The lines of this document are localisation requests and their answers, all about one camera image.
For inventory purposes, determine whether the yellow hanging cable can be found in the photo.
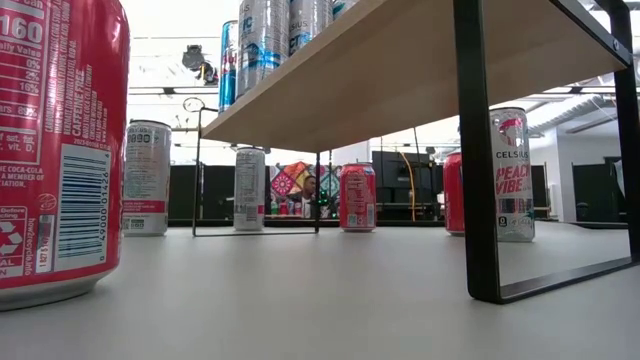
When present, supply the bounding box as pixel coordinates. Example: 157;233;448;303
398;151;418;223

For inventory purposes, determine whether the white Celsius Peach Vibe can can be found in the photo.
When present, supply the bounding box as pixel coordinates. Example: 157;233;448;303
489;106;537;244

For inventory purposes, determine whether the black metal rig frame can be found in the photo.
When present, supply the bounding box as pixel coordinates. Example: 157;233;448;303
167;217;632;231

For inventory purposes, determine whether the red soda can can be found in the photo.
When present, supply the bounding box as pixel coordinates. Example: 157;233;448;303
0;0;132;312
441;152;467;236
339;161;378;233

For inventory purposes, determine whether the black partition panel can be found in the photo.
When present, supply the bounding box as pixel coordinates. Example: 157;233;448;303
169;163;236;221
370;149;444;221

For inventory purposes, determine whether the black ceiling-mounted device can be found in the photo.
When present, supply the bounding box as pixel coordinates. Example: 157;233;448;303
180;43;220;86

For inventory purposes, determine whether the black cabinet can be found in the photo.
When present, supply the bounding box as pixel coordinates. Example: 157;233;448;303
571;155;627;224

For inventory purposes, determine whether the colourful patterned wall panel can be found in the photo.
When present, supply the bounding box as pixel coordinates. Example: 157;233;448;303
268;160;343;220

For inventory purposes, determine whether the silver blue Celsius can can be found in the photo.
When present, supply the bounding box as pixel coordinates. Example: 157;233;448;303
288;0;335;57
235;0;292;100

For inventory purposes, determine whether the blue silver Red Bull can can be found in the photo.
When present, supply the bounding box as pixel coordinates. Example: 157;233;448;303
218;20;240;114

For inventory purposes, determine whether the wooden shelf with black legs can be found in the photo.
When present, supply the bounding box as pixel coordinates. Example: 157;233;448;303
192;0;640;305

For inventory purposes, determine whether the white can with pink band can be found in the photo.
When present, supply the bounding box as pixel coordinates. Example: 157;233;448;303
233;146;267;233
121;118;173;238

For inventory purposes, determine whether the person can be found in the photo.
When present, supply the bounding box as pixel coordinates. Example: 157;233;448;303
294;174;324;220

